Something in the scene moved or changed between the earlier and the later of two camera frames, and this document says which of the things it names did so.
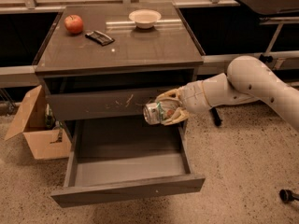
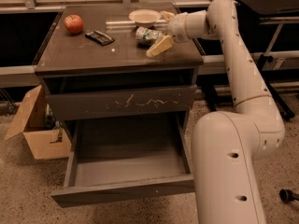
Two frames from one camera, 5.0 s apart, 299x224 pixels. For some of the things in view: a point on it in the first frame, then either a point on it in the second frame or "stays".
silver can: [158, 112] → [146, 37]
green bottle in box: [49, 119] stays
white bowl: [145, 19] stays
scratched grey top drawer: [116, 105] stays
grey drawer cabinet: [106, 63] stays
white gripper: [192, 97] → [177, 27]
